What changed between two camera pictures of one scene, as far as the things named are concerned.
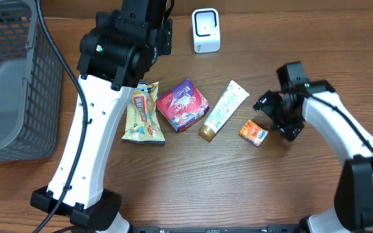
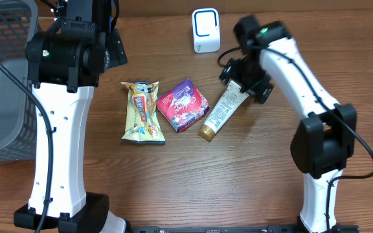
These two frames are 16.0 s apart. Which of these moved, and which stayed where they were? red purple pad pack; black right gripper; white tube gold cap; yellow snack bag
Moved: black right gripper
Stayed: red purple pad pack; yellow snack bag; white tube gold cap
